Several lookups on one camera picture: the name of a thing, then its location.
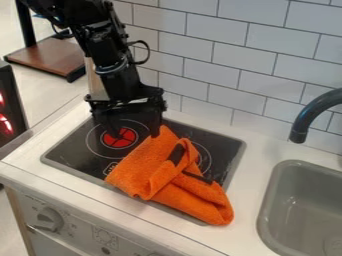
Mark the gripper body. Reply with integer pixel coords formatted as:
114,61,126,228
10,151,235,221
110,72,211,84
82,60,169,115

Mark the orange cloth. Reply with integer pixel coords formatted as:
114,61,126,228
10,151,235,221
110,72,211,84
104,124,236,227

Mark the wooden stand base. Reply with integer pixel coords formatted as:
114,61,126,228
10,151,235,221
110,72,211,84
2,0,87,84

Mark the tap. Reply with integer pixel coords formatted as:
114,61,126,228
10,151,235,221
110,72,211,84
287,87,342,145

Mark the toy stove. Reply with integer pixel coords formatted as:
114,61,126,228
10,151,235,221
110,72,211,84
40,113,248,227

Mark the toy sink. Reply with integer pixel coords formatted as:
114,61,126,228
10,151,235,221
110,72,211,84
256,159,342,256

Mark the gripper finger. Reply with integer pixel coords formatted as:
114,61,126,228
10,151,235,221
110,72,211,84
144,105,163,139
90,109,126,140

